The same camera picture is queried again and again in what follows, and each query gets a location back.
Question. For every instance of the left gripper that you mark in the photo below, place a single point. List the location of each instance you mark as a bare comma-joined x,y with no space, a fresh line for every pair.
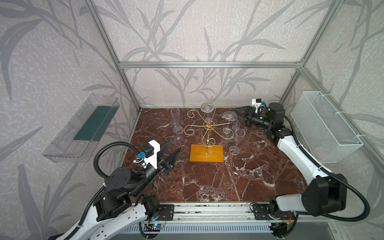
162,165

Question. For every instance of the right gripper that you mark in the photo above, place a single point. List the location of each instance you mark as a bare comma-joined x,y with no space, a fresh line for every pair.
250,115

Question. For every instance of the wine glass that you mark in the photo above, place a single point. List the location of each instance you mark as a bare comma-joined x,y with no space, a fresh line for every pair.
238,138
178,138
175,117
236,125
230,117
208,109

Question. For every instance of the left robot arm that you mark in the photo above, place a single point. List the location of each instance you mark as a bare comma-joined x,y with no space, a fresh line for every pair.
120,202

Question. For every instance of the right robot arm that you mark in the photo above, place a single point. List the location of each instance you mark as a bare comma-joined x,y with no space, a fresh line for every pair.
324,194

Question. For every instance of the yellow wooden rack base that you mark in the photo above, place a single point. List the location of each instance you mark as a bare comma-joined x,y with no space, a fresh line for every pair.
203,154

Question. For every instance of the green circuit board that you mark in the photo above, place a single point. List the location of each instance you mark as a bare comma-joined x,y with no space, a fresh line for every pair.
156,227

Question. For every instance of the pink object in basket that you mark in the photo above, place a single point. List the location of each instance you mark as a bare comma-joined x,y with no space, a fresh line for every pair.
320,153

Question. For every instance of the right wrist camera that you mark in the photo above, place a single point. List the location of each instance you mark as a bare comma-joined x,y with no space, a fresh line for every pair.
259,105

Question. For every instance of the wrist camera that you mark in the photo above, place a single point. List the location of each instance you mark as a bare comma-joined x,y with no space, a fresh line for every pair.
259,105
148,156

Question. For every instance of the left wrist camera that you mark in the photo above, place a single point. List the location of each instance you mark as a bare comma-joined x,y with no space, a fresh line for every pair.
148,156

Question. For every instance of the gold wire glass rack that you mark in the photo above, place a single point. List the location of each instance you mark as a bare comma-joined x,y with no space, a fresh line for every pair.
207,140

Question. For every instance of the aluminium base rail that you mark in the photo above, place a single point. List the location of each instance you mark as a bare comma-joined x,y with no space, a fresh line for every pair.
214,212

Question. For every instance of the white wire mesh basket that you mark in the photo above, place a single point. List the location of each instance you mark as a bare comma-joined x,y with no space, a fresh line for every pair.
322,125

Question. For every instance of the clear plastic wall shelf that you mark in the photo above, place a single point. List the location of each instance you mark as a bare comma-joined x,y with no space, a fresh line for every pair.
79,138

